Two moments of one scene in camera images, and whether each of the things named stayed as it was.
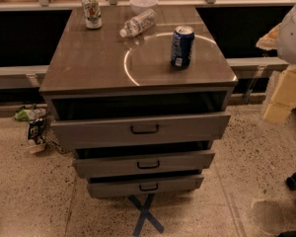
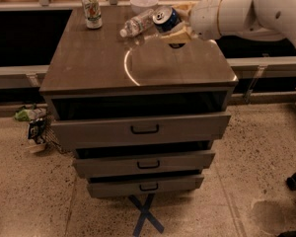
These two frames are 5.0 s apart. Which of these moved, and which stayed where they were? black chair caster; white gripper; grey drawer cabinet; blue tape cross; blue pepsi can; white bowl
Moved: white gripper; blue pepsi can
Stayed: black chair caster; blue tape cross; grey drawer cabinet; white bowl
